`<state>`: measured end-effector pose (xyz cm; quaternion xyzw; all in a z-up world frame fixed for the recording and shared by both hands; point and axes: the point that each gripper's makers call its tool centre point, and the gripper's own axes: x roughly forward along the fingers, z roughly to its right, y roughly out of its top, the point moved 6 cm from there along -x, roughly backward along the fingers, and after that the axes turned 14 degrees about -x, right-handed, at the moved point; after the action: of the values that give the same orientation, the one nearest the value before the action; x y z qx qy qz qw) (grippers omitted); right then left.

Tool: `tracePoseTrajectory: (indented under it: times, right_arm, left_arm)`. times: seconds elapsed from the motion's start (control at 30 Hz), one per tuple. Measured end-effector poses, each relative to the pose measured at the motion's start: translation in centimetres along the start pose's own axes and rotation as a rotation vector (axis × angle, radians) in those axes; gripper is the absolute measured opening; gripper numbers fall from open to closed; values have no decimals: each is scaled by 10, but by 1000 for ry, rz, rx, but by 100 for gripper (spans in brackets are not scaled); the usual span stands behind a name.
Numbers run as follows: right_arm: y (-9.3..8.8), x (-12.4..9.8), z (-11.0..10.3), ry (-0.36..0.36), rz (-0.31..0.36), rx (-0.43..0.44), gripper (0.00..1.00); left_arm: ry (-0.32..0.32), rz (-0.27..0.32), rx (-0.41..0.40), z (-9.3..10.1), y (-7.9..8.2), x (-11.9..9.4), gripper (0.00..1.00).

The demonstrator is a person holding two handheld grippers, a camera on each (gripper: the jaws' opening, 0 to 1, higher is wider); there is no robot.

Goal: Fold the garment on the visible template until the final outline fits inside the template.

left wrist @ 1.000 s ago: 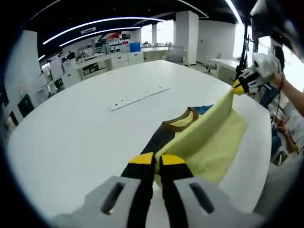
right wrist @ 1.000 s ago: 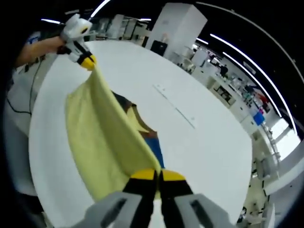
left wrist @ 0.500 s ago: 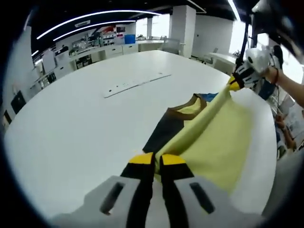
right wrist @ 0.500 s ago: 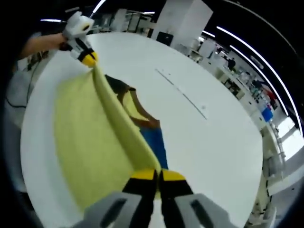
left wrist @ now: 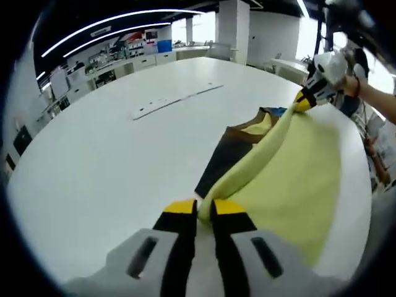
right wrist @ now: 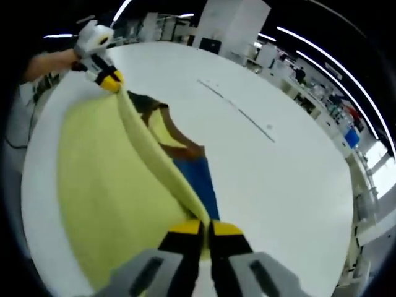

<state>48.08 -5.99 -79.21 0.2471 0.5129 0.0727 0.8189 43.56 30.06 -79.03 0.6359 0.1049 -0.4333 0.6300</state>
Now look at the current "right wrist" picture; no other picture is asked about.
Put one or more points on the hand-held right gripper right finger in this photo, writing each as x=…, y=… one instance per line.
x=230, y=256

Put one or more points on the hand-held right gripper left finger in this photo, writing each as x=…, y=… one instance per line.
x=182, y=256

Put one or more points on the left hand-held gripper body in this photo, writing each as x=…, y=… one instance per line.
x=92, y=40

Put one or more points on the yellow colour-block shirt garment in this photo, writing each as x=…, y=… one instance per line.
x=108, y=185

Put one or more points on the person's left hand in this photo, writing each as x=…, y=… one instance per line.
x=70, y=60

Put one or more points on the white ceiling light strip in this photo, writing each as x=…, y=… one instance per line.
x=122, y=10
x=187, y=15
x=60, y=36
x=266, y=36

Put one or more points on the black monitor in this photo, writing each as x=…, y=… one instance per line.
x=209, y=45

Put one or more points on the white square pillar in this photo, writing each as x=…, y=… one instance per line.
x=232, y=24

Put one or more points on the blue storage box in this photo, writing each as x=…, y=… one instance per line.
x=352, y=138

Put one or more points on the white cabinet row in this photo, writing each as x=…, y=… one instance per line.
x=315, y=105

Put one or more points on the bright window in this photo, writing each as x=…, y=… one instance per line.
x=382, y=170

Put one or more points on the long ceiling light strip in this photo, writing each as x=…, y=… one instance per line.
x=349, y=62
x=340, y=79

